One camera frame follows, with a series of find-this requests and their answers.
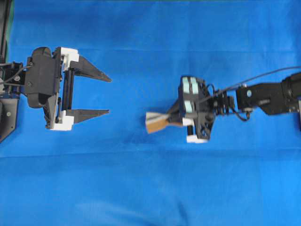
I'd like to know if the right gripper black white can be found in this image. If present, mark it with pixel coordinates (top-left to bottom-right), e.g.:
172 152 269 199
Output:
166 75 235 143

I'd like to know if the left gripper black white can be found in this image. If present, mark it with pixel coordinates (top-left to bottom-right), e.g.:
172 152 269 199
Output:
24 47 111 131

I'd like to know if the white and orange sponge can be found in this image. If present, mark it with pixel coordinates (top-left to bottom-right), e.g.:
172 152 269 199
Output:
145 112 169 134

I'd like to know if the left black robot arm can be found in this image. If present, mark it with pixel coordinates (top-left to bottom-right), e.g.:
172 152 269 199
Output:
0 47 111 140

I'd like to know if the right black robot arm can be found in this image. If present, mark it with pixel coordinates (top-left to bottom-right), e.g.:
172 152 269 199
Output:
167 73 301 143

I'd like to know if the blue table cloth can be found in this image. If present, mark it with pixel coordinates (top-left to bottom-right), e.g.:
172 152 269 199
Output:
0 0 301 226

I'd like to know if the black frame at left edge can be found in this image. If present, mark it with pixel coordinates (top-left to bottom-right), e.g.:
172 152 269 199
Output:
0 0 15 63

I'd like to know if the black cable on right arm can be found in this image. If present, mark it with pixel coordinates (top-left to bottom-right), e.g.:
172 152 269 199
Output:
197 66 301 122

